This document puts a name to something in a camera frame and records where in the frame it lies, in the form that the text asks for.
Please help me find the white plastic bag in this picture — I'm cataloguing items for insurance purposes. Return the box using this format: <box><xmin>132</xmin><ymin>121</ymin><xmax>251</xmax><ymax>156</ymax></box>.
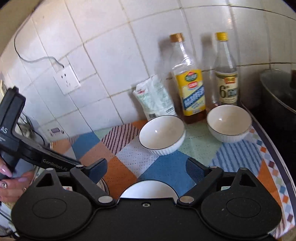
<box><xmin>133</xmin><ymin>74</ymin><xmax>176</xmax><ymax>121</ymax></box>

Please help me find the white ribbed bowl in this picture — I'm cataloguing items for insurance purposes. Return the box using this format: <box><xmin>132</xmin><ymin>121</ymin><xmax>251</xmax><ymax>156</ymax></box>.
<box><xmin>119</xmin><ymin>181</ymin><xmax>179</xmax><ymax>200</ymax></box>
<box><xmin>206</xmin><ymin>104</ymin><xmax>253</xmax><ymax>143</ymax></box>
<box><xmin>138</xmin><ymin>115</ymin><xmax>186</xmax><ymax>156</ymax></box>

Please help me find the white plate with sun print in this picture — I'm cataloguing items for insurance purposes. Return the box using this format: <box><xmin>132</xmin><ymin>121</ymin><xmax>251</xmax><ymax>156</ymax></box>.
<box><xmin>97</xmin><ymin>178</ymin><xmax>110</xmax><ymax>194</ymax></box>

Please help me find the white label vinegar bottle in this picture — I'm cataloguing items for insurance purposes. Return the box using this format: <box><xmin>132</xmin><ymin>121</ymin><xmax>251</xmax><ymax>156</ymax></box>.
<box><xmin>211</xmin><ymin>32</ymin><xmax>239</xmax><ymax>107</ymax></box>

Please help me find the colourful checked tablecloth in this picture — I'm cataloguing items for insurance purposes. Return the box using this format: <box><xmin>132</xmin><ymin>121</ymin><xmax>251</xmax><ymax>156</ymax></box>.
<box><xmin>50</xmin><ymin>116</ymin><xmax>292</xmax><ymax>238</ymax></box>

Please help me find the dark cooking pot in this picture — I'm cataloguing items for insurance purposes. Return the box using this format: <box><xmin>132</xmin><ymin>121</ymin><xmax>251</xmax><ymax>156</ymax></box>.
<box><xmin>259</xmin><ymin>69</ymin><xmax>296</xmax><ymax>112</ymax></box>

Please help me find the white wall socket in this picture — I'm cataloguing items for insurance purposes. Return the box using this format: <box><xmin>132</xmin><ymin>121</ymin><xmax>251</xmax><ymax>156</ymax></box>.
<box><xmin>53</xmin><ymin>64</ymin><xmax>81</xmax><ymax>95</ymax></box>

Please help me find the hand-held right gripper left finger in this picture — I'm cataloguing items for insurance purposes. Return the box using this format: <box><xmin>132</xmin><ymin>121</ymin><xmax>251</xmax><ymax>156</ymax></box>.
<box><xmin>32</xmin><ymin>158</ymin><xmax>116</xmax><ymax>207</ymax></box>

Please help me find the black power cable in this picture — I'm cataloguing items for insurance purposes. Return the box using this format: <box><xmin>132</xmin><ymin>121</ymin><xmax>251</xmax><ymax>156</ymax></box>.
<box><xmin>29</xmin><ymin>128</ymin><xmax>47</xmax><ymax>150</ymax></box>

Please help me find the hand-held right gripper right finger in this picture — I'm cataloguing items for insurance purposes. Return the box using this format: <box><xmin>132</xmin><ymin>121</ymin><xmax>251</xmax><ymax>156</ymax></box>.
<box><xmin>177</xmin><ymin>158</ymin><xmax>260</xmax><ymax>205</ymax></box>

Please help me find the thin wall wire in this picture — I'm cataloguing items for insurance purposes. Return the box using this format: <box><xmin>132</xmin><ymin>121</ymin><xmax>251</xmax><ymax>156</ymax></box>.
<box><xmin>14</xmin><ymin>20</ymin><xmax>65</xmax><ymax>69</ymax></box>

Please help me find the person's left hand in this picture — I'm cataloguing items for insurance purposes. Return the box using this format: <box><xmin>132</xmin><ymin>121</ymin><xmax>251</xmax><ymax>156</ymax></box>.
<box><xmin>0</xmin><ymin>159</ymin><xmax>35</xmax><ymax>204</ymax></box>

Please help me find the yellow label oil bottle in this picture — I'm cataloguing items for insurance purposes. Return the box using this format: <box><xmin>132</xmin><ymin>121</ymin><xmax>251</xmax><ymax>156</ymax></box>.
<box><xmin>170</xmin><ymin>33</ymin><xmax>207</xmax><ymax>125</ymax></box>

